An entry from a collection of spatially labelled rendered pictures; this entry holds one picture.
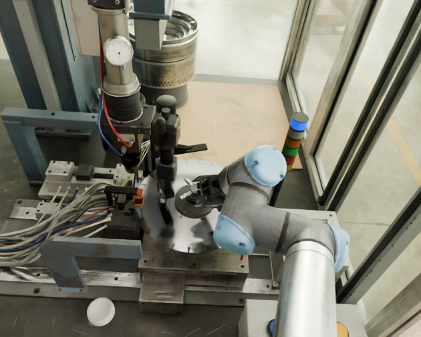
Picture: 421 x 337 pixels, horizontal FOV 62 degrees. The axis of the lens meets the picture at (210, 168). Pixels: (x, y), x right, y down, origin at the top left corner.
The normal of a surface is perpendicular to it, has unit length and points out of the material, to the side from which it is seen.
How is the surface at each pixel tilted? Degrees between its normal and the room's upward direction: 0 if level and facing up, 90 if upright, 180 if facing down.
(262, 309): 0
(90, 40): 90
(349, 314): 0
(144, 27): 90
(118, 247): 90
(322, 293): 23
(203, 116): 0
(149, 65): 90
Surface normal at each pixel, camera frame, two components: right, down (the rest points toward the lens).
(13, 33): -0.02, 0.71
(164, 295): 0.07, -0.69
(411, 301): -1.00, -0.07
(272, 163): 0.37, -0.27
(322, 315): 0.40, -0.77
